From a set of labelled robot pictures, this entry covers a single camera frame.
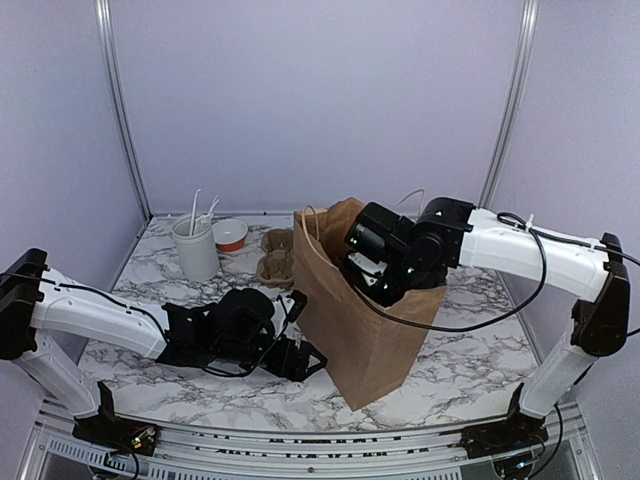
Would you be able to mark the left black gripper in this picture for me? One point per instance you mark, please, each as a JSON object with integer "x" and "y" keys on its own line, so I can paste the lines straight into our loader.
{"x": 297, "y": 371}

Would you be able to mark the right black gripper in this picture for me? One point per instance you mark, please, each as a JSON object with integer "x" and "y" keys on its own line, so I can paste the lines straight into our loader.
{"x": 366, "y": 294}

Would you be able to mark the brown paper bag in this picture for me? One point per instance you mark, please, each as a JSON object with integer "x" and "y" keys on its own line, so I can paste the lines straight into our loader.
{"x": 370, "y": 348}

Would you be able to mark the cardboard cup carrier tray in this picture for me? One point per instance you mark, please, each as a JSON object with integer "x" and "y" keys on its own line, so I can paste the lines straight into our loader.
{"x": 275, "y": 267}

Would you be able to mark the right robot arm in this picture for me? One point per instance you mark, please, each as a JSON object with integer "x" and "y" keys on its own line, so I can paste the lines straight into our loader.
{"x": 389, "y": 255}

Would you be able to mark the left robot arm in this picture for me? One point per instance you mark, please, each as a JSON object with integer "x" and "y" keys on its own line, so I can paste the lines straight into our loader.
{"x": 230, "y": 338}

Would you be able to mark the orange white bowl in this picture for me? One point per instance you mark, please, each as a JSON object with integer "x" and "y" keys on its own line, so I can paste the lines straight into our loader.
{"x": 229, "y": 234}

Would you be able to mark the white utensil holder cup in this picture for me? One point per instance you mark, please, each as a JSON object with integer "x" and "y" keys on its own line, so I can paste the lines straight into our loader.
{"x": 197, "y": 253}

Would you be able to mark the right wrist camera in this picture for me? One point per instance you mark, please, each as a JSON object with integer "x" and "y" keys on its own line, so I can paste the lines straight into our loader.
{"x": 365, "y": 269}

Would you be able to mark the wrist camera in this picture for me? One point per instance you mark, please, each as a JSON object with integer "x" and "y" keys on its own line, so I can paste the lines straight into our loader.
{"x": 288, "y": 308}
{"x": 365, "y": 269}

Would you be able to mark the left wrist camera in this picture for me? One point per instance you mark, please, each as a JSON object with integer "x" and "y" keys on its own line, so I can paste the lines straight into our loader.
{"x": 288, "y": 308}

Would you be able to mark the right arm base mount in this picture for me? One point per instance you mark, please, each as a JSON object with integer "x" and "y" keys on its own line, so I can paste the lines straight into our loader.
{"x": 516, "y": 431}

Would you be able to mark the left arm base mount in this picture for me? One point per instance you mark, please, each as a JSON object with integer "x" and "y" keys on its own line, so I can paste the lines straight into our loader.
{"x": 107, "y": 429}

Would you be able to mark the aluminium front rail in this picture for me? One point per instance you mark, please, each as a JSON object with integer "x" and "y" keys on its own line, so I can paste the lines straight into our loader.
{"x": 190, "y": 452}

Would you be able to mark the right aluminium frame post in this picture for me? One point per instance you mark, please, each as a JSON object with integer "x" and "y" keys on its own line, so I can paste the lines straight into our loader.
{"x": 515, "y": 93}

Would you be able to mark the aluminium frame post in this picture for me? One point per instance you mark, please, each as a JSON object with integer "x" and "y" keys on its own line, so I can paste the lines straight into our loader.
{"x": 515, "y": 93}
{"x": 109, "y": 51}

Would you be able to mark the left aluminium frame post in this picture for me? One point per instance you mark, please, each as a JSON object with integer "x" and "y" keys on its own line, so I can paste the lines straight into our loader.
{"x": 109, "y": 51}

